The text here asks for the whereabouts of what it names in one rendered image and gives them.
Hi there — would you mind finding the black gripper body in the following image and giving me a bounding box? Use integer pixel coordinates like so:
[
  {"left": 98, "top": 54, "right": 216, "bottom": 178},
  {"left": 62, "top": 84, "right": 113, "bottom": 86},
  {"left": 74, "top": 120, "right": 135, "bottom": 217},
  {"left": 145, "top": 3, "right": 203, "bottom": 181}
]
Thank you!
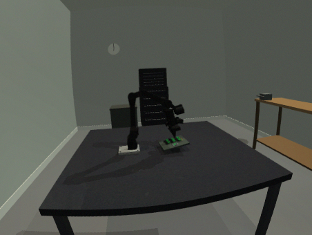
[{"left": 165, "top": 116, "right": 181, "bottom": 132}]

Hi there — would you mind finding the grey switch panel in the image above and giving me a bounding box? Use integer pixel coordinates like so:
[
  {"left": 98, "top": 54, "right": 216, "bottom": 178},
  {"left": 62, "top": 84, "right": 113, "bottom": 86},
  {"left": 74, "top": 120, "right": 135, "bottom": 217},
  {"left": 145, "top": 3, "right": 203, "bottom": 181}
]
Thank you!
[{"left": 158, "top": 135, "right": 190, "bottom": 153}]

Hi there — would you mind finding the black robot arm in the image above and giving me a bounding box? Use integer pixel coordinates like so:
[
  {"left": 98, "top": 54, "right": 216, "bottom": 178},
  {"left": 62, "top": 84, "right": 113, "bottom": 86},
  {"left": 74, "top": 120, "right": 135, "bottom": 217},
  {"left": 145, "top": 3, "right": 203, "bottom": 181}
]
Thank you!
[{"left": 127, "top": 90, "right": 185, "bottom": 150}]

